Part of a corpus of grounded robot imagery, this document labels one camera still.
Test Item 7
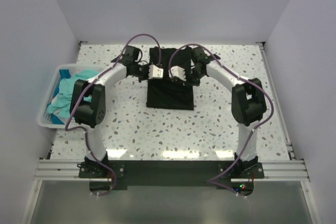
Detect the black t shirt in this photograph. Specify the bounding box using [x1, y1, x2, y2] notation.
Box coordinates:
[146, 47, 194, 111]

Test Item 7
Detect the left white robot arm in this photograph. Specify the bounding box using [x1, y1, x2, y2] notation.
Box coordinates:
[65, 46, 149, 178]

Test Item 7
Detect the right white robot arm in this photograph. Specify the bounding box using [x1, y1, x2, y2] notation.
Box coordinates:
[187, 45, 267, 178]

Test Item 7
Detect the blue t shirt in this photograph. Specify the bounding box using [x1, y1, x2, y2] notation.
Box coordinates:
[59, 69, 71, 80]

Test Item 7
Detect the teal t shirt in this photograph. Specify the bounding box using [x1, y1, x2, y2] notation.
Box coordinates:
[47, 69, 99, 119]

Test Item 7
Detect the white plastic laundry basket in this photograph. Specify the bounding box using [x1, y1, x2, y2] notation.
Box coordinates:
[37, 63, 103, 130]

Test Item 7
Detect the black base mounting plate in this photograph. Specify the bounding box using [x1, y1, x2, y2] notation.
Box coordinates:
[77, 159, 265, 195]

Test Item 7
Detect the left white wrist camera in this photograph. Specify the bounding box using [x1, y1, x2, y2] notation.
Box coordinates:
[148, 65, 164, 80]

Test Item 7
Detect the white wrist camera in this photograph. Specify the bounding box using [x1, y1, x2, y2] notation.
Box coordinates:
[170, 66, 186, 81]
[148, 65, 164, 80]

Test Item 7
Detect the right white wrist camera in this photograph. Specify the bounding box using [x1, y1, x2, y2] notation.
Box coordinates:
[170, 66, 186, 81]

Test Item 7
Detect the aluminium frame rail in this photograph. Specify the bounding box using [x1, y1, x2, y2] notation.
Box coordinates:
[34, 155, 85, 182]

